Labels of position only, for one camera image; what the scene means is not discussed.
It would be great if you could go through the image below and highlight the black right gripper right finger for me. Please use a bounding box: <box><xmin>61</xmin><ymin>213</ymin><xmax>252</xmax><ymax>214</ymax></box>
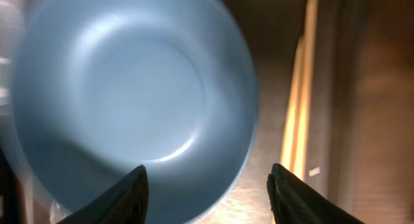
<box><xmin>267</xmin><ymin>163</ymin><xmax>362</xmax><ymax>224</ymax></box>

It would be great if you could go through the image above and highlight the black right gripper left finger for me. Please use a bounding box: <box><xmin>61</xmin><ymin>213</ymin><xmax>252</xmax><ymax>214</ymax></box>
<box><xmin>59</xmin><ymin>165</ymin><xmax>149</xmax><ymax>224</ymax></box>

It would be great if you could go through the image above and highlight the dark blue plate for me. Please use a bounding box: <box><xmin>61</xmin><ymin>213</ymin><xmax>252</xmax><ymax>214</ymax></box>
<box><xmin>4</xmin><ymin>0</ymin><xmax>258</xmax><ymax>223</ymax></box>

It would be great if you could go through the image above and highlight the brown serving tray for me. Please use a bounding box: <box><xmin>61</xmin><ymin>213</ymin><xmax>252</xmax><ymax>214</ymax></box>
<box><xmin>202</xmin><ymin>0</ymin><xmax>413</xmax><ymax>223</ymax></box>

